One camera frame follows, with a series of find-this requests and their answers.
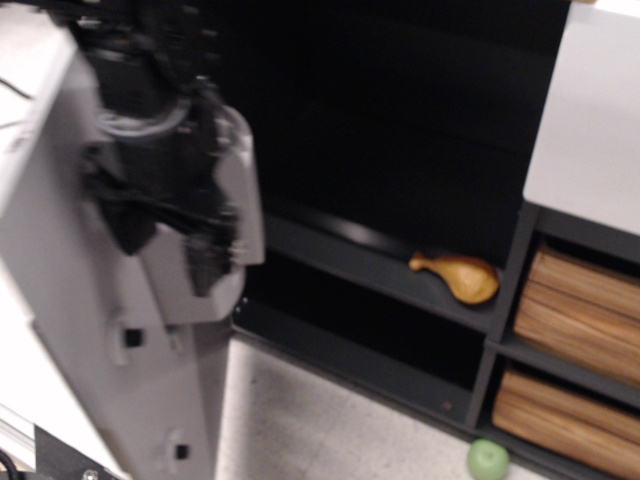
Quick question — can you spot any toy chicken drumstick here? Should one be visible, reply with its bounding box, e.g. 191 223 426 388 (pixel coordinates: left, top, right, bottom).
408 252 500 305

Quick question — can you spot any lower wooden striped bin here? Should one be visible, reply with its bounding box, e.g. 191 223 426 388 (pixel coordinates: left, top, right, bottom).
492 369 639 479

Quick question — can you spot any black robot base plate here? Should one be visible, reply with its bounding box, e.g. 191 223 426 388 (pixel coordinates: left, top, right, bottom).
34 426 121 480

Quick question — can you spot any dark grey toy kitchen cabinet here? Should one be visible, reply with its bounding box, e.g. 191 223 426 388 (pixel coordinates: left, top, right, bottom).
199 0 640 480

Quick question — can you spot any black floor cable upper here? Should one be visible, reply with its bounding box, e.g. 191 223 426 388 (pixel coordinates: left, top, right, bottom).
0 78 31 100

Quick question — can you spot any green toy apple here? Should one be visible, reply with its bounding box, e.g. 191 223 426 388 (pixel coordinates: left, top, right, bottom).
467 439 510 480

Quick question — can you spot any wooden striped bin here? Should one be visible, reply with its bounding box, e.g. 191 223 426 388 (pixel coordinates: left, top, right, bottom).
492 369 639 479
514 247 639 387

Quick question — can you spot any grey toy fridge door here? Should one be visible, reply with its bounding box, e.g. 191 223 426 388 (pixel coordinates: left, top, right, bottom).
1 28 264 479

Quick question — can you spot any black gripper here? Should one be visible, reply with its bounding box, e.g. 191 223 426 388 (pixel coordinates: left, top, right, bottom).
81 127 239 297

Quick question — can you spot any aluminium rail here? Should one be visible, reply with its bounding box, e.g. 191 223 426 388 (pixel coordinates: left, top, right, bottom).
1 405 36 471

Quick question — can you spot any upper wooden striped bin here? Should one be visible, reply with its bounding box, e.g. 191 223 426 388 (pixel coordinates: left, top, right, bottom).
514 247 639 387

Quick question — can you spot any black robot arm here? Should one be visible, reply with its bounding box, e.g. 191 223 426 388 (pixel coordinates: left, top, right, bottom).
38 1 240 297

